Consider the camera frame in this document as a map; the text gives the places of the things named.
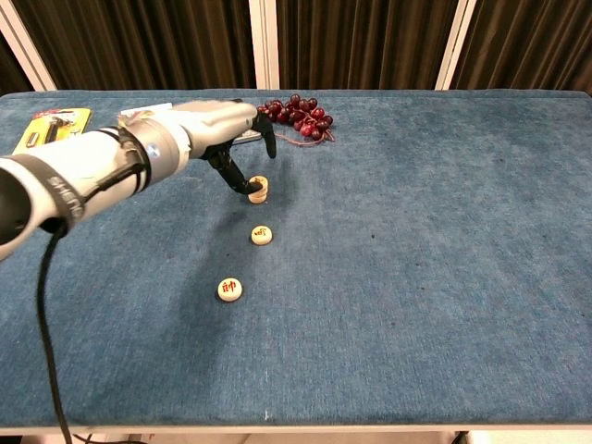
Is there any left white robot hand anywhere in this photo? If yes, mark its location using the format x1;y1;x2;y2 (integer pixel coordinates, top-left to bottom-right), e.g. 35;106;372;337
173;98;278;195

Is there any silver digital kitchen scale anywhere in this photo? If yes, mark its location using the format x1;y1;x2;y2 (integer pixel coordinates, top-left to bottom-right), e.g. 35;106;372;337
230;129;263;145

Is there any dark red grape bunch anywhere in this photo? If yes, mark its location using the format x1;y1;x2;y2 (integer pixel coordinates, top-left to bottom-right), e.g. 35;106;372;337
255;93;335;148

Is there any dark pleated curtain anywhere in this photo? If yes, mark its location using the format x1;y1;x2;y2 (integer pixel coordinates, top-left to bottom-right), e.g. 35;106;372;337
276;0;460;92
11;0;258;92
0;31;34;96
450;0;592;97

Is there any yellow razor blister pack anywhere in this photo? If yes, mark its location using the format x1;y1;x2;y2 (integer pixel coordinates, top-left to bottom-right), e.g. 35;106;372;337
11;107;93;156

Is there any blue felt table cloth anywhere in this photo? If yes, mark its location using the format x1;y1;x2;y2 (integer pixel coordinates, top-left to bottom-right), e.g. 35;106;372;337
0;88;592;427

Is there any white frame post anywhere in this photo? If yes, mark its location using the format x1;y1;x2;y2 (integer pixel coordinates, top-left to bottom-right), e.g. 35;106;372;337
248;0;281;90
0;4;57;93
434;0;478;92

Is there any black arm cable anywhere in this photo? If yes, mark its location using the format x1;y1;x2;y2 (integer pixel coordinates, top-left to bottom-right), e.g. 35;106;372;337
36;221;75;444

